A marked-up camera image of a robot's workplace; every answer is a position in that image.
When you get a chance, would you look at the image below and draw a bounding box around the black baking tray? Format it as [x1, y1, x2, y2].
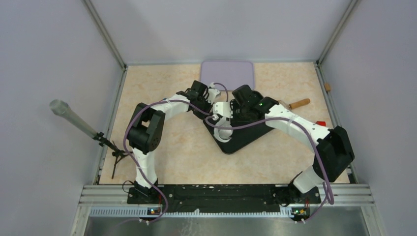
[203, 90, 281, 155]

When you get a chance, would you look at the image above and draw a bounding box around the lilac rectangular tray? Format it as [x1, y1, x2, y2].
[200, 60, 255, 91]

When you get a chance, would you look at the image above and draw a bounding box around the wooden dough roller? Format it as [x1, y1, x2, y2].
[278, 98, 311, 111]

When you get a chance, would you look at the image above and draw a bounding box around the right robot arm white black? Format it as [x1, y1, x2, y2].
[231, 85, 355, 203]

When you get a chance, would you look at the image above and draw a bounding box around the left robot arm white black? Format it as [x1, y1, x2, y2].
[123, 81, 221, 203]

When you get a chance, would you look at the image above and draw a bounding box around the red yellow toy block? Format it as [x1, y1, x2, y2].
[315, 121, 327, 126]

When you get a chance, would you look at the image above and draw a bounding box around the grey microphone on tripod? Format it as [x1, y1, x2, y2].
[49, 99, 131, 179]

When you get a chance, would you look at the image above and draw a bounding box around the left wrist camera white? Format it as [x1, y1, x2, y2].
[207, 83, 221, 104]

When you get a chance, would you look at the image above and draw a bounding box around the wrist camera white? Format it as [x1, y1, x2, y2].
[207, 83, 221, 104]
[212, 102, 233, 120]

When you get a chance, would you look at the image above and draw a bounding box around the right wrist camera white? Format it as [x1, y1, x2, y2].
[212, 102, 233, 120]

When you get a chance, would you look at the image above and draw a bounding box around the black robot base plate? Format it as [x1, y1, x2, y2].
[127, 184, 321, 213]

